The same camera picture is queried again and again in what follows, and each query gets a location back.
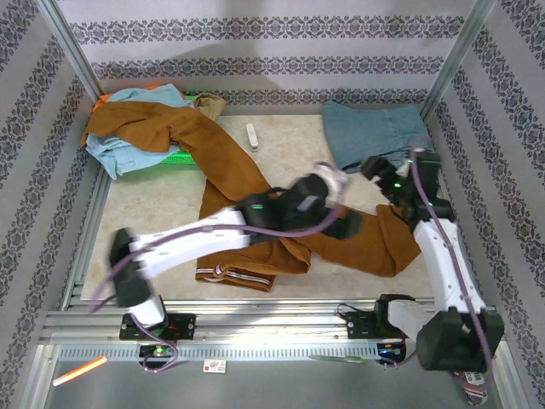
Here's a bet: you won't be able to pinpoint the green plastic basket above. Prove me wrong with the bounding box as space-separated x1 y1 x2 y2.
163 89 201 170

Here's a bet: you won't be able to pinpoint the orange garment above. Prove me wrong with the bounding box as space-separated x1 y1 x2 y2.
92 84 165 114

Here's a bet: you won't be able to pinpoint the flag print tube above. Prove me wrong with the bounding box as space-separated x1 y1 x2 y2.
453 370 491 404

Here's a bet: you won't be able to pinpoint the beige trousers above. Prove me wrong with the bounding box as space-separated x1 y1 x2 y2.
194 93 227 123

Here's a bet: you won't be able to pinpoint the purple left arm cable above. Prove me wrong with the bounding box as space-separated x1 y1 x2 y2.
88 168 354 373

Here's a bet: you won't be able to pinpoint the small circuit board with LED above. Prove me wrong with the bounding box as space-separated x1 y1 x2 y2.
139 343 178 360
376 340 405 357

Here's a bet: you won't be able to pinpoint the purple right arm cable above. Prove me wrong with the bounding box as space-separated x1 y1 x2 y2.
381 135 495 391

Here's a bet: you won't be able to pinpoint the slotted metal cable duct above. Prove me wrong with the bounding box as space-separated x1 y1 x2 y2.
57 343 405 363

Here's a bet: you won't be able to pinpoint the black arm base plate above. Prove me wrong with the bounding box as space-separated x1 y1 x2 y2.
344 310 384 341
120 312 197 341

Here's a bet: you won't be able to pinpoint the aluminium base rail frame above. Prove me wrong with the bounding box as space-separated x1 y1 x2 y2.
40 168 519 349

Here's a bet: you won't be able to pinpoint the small white remote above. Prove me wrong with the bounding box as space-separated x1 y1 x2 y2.
245 123 261 153

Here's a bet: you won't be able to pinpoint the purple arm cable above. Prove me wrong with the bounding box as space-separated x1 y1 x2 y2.
88 168 354 373
381 135 495 391

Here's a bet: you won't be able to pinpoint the aluminium upright post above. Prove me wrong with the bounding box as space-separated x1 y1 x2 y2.
419 0 497 124
36 0 106 112

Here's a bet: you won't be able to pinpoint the folded blue denim trousers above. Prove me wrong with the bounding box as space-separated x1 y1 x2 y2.
321 100 436 174

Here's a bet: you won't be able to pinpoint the brown trousers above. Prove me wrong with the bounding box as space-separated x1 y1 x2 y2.
80 101 423 294

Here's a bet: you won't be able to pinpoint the orange pen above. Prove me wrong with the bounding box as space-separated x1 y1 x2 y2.
51 356 107 387

